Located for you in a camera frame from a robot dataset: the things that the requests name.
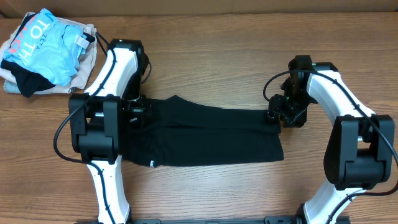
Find black folded garment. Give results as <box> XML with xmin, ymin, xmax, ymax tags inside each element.
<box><xmin>1</xmin><ymin>13</ymin><xmax>95</xmax><ymax>98</ymax></box>

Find light blue printed t-shirt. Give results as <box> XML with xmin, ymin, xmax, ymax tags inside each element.
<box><xmin>1</xmin><ymin>8</ymin><xmax>90</xmax><ymax>86</ymax></box>

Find beige folded garment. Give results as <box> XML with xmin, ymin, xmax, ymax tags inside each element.
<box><xmin>1</xmin><ymin>17</ymin><xmax>97</xmax><ymax>90</ymax></box>

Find black t-shirt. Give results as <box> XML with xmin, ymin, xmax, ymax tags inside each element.
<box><xmin>122</xmin><ymin>96</ymin><xmax>284</xmax><ymax>167</ymax></box>

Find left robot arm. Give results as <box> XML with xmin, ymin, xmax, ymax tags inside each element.
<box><xmin>68</xmin><ymin>39</ymin><xmax>149</xmax><ymax>223</ymax></box>

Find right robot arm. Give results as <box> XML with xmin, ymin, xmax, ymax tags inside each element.
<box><xmin>264</xmin><ymin>55</ymin><xmax>397</xmax><ymax>224</ymax></box>

